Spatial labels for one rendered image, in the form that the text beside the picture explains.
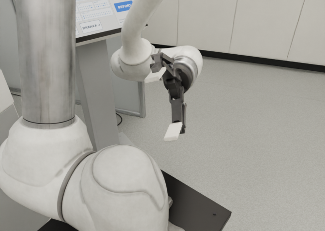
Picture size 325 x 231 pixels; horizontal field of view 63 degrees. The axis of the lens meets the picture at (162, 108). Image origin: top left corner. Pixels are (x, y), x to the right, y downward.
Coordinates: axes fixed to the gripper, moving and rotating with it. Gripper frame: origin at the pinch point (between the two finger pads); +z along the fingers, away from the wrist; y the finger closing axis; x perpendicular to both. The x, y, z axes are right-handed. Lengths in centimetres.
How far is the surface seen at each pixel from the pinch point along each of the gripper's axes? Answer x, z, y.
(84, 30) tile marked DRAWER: -45, -59, 18
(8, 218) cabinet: -88, -17, -45
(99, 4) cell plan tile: -39, -70, 26
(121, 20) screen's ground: -33, -73, 17
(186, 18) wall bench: -36, -261, -6
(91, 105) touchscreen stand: -65, -71, -21
